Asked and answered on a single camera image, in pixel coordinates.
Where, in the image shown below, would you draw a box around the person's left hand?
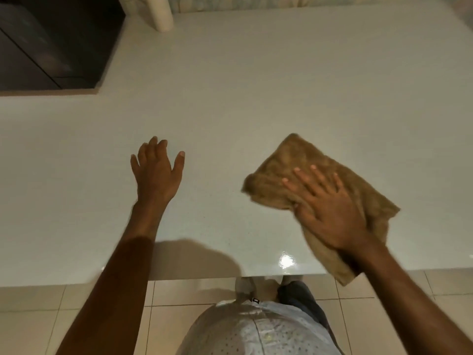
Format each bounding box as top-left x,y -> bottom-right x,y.
130,136 -> 186,205

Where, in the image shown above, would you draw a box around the white dotted shirt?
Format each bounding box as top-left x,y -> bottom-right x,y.
177,299 -> 345,355

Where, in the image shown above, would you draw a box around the brown cleaning cloth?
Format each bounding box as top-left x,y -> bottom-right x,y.
242,133 -> 401,287

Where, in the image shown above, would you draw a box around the white cylindrical post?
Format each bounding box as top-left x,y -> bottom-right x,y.
118,0 -> 174,33

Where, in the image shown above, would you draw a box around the dark cabinet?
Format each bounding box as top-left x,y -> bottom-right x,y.
0,0 -> 127,93

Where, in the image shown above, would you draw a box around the person's right forearm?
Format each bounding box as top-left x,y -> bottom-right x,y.
345,232 -> 473,355

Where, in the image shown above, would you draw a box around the dark trousers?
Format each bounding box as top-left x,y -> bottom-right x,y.
277,280 -> 332,331

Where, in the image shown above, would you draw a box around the person's left forearm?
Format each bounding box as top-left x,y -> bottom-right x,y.
55,200 -> 168,355

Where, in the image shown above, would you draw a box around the person's right hand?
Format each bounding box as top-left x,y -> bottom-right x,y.
282,165 -> 374,252

